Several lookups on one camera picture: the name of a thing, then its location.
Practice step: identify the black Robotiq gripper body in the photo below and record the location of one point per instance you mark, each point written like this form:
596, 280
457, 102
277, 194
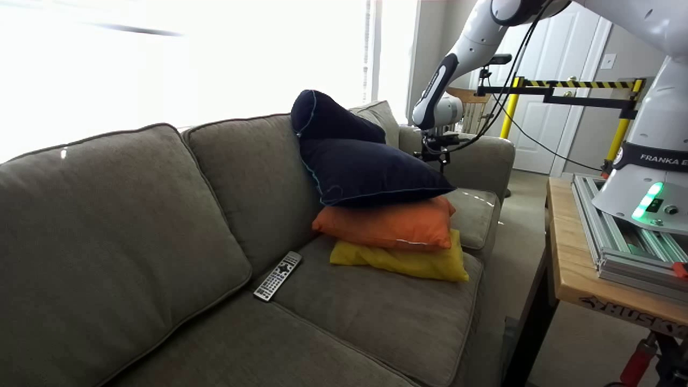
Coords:
434, 148

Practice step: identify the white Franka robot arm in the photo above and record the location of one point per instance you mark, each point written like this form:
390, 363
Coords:
469, 40

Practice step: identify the dark blue pillow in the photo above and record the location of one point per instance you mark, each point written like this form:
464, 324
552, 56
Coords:
367, 168

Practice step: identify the orange pillow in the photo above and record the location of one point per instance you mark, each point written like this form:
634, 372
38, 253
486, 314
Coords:
390, 223

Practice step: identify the yellow pillow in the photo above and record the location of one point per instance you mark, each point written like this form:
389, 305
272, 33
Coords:
415, 264

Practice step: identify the silver remote control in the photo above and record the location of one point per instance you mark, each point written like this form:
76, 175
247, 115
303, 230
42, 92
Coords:
278, 277

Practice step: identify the yellow black striped barrier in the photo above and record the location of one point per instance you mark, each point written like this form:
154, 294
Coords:
573, 84

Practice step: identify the white panel door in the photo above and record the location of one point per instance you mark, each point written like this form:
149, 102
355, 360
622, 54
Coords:
559, 50

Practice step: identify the wooden table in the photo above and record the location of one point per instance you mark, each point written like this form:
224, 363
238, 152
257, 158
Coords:
570, 265

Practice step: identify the red clamp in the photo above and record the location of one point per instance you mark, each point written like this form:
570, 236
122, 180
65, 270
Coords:
637, 367

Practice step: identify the beige fabric couch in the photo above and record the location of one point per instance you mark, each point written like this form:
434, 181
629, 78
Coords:
143, 237

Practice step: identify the black camera boom stand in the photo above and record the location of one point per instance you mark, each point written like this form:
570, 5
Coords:
573, 99

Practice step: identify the white light switch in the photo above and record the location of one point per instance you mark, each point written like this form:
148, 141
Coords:
609, 61

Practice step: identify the aluminium rail base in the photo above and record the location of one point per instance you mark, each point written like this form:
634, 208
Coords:
624, 251

